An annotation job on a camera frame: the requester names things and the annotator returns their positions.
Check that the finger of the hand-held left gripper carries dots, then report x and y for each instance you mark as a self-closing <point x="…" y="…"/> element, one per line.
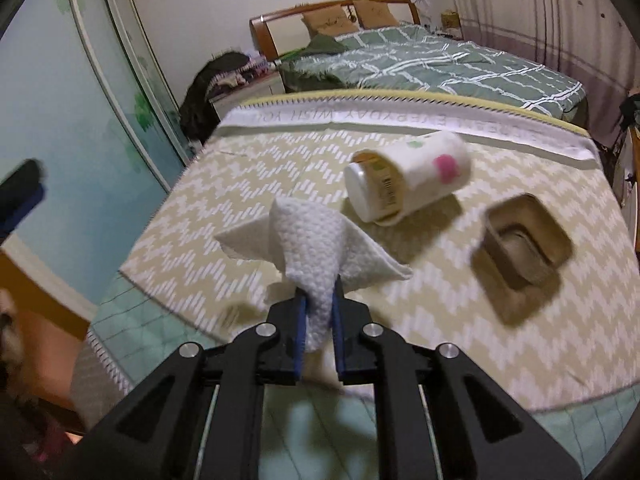
<point x="22" y="185"/>

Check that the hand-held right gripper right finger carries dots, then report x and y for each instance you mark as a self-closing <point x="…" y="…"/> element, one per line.
<point x="339" y="340"/>

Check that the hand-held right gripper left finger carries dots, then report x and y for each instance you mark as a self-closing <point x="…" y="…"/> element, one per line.
<point x="299" y="340"/>

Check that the white paper towel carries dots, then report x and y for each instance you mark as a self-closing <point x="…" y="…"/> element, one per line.
<point x="310" y="245"/>

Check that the pale blue wardrobe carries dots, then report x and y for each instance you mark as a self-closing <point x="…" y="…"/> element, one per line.
<point x="75" y="110"/>

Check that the beige zigzag mat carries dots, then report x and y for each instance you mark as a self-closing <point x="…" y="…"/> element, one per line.
<point x="200" y="240"/>

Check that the teal quilted bed sheet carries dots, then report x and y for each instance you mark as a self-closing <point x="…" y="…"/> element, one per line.
<point x="130" y="320"/>

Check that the white plastic bottle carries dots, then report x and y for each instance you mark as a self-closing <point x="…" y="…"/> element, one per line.
<point x="425" y="165"/>

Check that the dark clothes pile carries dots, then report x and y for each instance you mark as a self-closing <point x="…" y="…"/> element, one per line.
<point x="200" y="100"/>

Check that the brown cardboard tray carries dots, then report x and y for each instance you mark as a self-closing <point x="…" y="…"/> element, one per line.
<point x="550" y="230"/>

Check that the white nightstand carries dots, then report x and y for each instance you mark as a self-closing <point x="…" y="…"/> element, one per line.
<point x="250" y="92"/>

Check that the wooden headboard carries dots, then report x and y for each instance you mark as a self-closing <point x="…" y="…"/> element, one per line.
<point x="265" y="35"/>

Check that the green plaid quilt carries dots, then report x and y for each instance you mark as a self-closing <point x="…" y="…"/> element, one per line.
<point x="425" y="65"/>

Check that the dark green cloth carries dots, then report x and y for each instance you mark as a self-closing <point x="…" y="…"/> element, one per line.
<point x="325" y="45"/>

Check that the brown pillow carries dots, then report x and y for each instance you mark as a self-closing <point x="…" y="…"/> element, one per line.
<point x="375" y="14"/>
<point x="330" y="20"/>

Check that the wooden desk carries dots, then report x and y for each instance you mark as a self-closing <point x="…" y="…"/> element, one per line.
<point x="631" y="195"/>

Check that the small yellowish box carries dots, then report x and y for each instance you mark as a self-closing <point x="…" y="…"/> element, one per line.
<point x="450" y="19"/>

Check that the mixed clothes pile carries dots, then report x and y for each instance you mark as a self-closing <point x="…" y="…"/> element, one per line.
<point x="631" y="107"/>

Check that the striped pale curtain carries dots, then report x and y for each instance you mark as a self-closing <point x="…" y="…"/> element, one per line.
<point x="550" y="20"/>

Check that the orange wooden bed frame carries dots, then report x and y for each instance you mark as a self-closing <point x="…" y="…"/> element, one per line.
<point x="45" y="335"/>

